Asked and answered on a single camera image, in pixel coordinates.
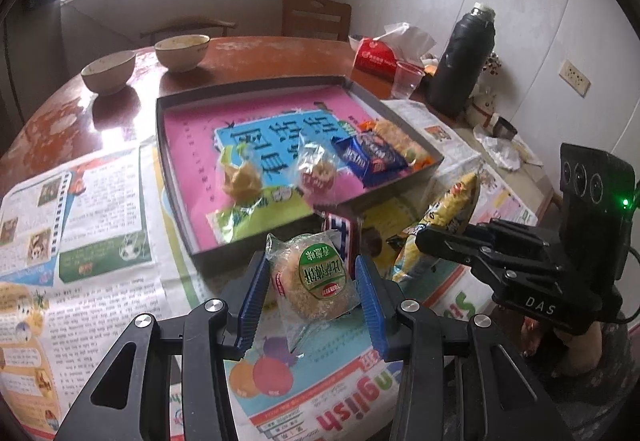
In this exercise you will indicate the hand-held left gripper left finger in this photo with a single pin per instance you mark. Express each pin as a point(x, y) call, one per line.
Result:
point(252, 306)

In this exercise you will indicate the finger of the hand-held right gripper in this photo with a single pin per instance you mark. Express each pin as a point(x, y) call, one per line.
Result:
point(530, 241)
point(465, 256)

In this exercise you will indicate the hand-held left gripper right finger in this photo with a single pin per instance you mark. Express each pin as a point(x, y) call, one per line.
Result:
point(375, 311)

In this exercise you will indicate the long yellow candy pack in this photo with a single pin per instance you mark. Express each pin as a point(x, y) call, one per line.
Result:
point(445, 216)

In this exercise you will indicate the dark grey cardboard box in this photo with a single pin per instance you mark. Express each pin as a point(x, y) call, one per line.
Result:
point(210, 263)

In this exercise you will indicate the round biscuit packet green label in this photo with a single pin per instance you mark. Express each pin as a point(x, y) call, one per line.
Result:
point(310, 281)

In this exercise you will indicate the brown chocolate bar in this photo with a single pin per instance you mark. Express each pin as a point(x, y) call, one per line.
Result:
point(340, 228)

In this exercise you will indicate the green-label round pastry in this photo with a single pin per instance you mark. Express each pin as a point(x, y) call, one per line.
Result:
point(242, 178)

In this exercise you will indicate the blue cookie packet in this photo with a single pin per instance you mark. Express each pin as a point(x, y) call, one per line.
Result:
point(372, 161)

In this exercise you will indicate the clear biscuit packet orange trim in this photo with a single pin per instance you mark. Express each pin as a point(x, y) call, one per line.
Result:
point(400, 136)

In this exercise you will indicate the clear-wrapped small red cake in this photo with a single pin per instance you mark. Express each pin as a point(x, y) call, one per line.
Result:
point(317, 178)

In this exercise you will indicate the person's right forearm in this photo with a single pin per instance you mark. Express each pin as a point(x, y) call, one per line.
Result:
point(615, 386)

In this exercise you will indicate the person's right hand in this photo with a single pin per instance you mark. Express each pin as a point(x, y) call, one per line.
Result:
point(565, 351)

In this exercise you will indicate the crumpled white plastic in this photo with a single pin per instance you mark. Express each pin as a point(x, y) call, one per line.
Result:
point(505, 148)

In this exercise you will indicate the newspaper with large blue title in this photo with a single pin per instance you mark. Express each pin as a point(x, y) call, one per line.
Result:
point(320, 401)

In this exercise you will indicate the small dark metal cup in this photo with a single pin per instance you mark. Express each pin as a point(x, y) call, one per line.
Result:
point(505, 128)

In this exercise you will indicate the newspaper with cartoon pictures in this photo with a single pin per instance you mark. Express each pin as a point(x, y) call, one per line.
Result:
point(450, 136)

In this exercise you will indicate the white cat figurine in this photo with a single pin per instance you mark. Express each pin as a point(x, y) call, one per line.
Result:
point(484, 108)

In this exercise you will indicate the pink book with blue title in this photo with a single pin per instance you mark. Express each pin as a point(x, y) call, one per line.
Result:
point(190, 146)

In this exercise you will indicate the spotted decoration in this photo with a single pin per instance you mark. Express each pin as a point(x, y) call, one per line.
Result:
point(492, 65)

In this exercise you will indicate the clear plastic cup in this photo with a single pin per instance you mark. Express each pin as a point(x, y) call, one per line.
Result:
point(406, 81)

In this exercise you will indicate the black thermos flask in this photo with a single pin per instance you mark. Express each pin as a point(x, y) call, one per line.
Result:
point(460, 66)

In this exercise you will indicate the red tissue box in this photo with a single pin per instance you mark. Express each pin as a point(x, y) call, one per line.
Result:
point(380, 61)

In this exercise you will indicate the white tissue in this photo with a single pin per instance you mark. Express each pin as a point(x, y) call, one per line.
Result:
point(410, 38)

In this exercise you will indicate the beige ceramic bowl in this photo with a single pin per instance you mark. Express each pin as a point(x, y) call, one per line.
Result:
point(181, 55)
point(107, 73)

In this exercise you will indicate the wooden chair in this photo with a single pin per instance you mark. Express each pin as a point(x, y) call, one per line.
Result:
point(315, 18)

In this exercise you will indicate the wall socket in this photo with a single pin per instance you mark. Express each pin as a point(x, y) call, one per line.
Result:
point(574, 77)

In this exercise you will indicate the low wooden chair frame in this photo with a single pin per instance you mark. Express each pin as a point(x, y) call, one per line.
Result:
point(190, 25)

